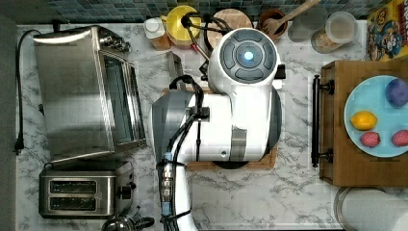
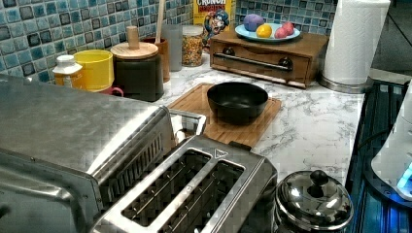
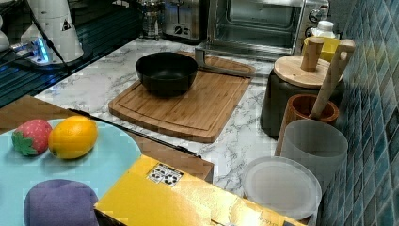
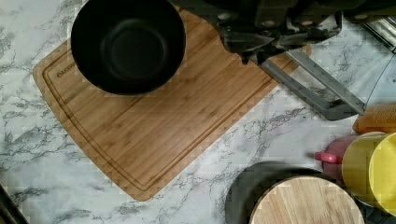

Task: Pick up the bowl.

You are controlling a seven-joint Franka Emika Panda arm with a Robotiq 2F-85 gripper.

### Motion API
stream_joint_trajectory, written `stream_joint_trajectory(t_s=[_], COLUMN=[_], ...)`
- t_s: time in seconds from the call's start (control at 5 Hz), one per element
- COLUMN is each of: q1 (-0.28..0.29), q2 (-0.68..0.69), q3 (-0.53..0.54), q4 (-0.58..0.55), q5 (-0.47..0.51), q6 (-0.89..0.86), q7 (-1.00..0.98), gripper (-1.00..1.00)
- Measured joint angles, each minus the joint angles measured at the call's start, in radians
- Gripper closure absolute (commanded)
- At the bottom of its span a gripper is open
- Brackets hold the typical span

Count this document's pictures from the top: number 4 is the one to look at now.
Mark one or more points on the black bowl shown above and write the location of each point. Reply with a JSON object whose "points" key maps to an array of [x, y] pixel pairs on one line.
{"points": [[128, 46]]}

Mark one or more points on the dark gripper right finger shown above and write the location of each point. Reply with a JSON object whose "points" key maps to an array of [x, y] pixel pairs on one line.
{"points": [[322, 19]]}

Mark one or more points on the orange juice bottle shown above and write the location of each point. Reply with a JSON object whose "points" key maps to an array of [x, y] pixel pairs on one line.
{"points": [[377, 118]]}

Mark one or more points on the bamboo cutting board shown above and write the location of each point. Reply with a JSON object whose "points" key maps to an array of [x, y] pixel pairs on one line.
{"points": [[142, 142]]}

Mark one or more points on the black canister with wooden lid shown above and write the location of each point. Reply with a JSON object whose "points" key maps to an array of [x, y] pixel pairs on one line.
{"points": [[273, 192]]}

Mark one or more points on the toaster oven with glass door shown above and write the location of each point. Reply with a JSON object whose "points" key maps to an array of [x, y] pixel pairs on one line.
{"points": [[345, 73]]}

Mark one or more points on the yellow cup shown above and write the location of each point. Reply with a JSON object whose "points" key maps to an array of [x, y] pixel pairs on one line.
{"points": [[368, 170]]}

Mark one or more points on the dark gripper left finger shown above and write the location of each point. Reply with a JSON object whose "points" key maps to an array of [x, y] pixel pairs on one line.
{"points": [[249, 28]]}

